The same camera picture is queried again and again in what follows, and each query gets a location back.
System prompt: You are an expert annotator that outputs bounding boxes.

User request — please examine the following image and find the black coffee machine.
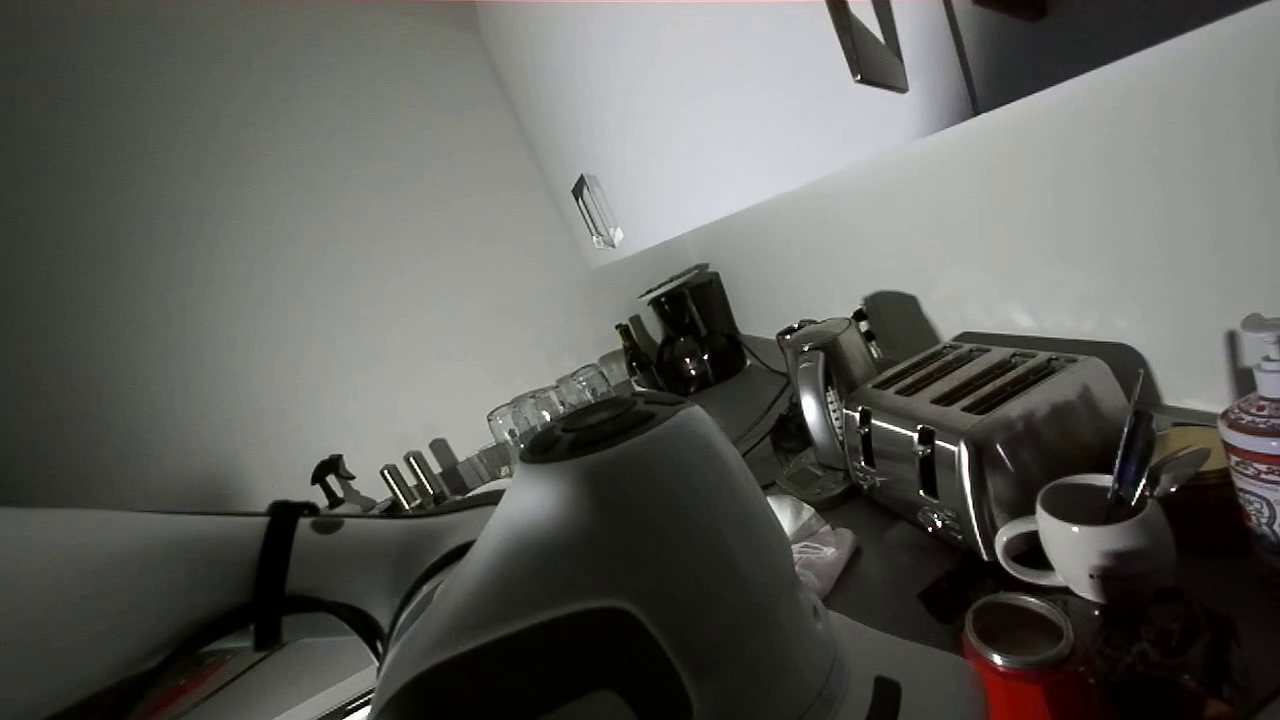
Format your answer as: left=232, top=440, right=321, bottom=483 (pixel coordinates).
left=611, top=265, right=752, bottom=401

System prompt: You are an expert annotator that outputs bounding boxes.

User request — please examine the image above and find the large clear glass jar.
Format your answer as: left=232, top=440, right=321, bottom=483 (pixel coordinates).
left=486, top=389, right=563, bottom=458

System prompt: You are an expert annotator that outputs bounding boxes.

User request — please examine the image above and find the silver electric kettle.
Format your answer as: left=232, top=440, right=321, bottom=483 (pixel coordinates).
left=776, top=314, right=884, bottom=464

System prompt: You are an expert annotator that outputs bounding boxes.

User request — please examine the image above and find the metal shaker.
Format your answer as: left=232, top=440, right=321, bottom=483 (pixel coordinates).
left=423, top=432, right=472, bottom=499
left=378, top=458, right=421, bottom=518
left=401, top=447, right=444, bottom=510

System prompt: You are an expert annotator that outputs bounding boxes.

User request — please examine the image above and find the white crumpled cloth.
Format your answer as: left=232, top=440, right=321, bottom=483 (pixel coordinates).
left=766, top=490, right=859, bottom=595

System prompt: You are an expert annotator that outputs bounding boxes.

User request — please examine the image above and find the grey appliance behind kettle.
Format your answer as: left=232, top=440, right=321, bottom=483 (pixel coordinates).
left=855, top=289, right=945, bottom=365

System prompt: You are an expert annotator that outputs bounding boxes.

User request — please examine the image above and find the chrome four-slot toaster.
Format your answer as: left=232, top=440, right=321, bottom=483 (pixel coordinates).
left=835, top=337, right=1142, bottom=564

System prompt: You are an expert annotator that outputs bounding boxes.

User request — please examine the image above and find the red canister with silver rim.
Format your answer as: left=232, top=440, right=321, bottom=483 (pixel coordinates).
left=959, top=590, right=1085, bottom=720

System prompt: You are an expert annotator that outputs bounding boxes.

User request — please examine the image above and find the white ceramic mug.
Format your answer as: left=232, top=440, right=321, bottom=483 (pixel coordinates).
left=991, top=468, right=1182, bottom=605

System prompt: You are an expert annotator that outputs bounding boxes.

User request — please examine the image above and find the metal spoon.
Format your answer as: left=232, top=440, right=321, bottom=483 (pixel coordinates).
left=1136, top=445, right=1222, bottom=510

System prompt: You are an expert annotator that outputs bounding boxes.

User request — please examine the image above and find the patterned ceramic jar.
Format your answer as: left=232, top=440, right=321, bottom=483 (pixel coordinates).
left=1218, top=389, right=1280, bottom=539

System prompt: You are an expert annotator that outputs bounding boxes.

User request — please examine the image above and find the black power cable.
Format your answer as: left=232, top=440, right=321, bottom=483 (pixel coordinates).
left=729, top=374, right=803, bottom=464

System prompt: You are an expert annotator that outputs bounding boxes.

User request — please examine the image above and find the silver cabinet handle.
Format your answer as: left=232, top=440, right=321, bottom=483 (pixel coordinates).
left=569, top=168, right=627, bottom=258

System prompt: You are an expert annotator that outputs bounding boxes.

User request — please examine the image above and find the white wall cabinet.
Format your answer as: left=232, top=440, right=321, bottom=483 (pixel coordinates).
left=472, top=0, right=1272, bottom=271

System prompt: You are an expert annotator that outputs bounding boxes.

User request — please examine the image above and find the dark cabinet handle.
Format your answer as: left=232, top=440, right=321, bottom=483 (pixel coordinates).
left=972, top=0, right=1052, bottom=23
left=819, top=0, right=916, bottom=98

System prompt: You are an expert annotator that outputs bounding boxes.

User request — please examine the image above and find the black strap on arm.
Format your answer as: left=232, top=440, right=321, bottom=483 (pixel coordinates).
left=247, top=498, right=326, bottom=656

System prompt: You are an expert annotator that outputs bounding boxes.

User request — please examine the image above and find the dark utensil handle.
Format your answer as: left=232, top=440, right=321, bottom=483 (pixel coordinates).
left=1106, top=408, right=1166, bottom=511

